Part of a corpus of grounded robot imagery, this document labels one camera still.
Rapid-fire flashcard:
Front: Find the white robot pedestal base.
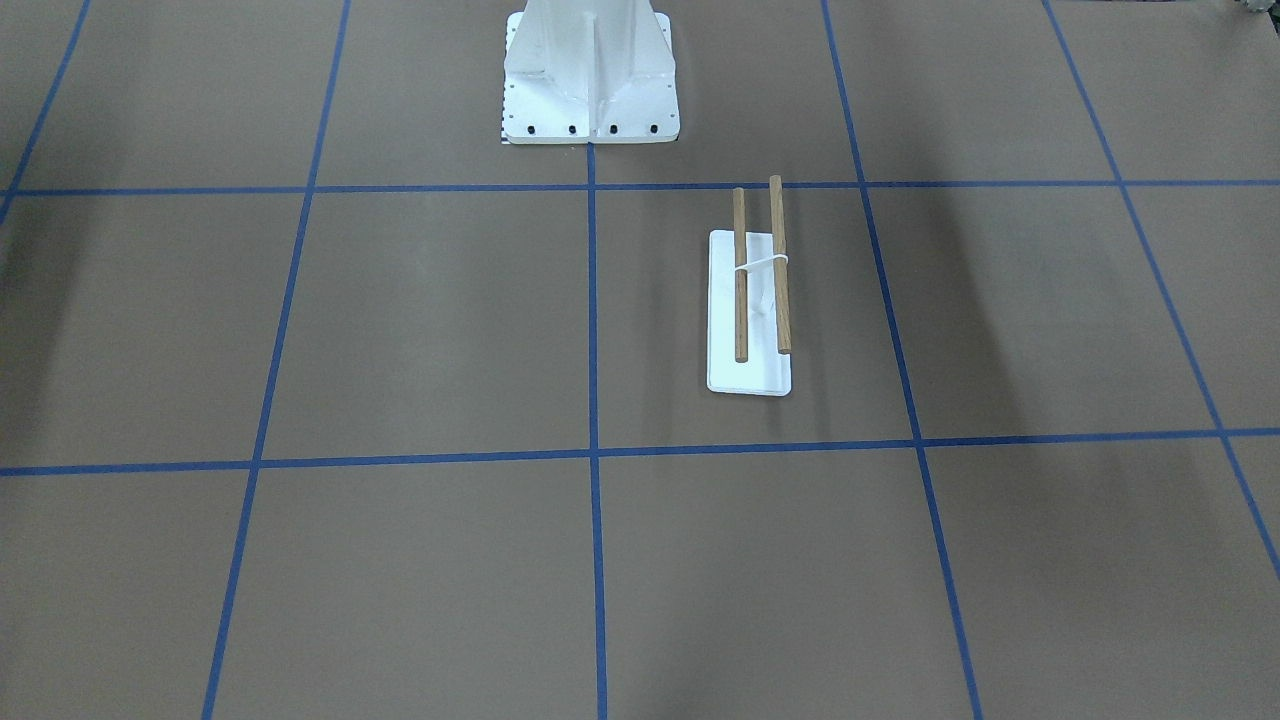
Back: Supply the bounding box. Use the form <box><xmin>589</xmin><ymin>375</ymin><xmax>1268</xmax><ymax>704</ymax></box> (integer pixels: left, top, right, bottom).
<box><xmin>500</xmin><ymin>1</ymin><xmax>681</xmax><ymax>145</ymax></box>

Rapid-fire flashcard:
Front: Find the white towel rack with dowels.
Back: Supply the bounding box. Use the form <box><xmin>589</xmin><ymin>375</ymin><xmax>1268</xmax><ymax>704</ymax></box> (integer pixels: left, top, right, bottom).
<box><xmin>707</xmin><ymin>176</ymin><xmax>794</xmax><ymax>397</ymax></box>

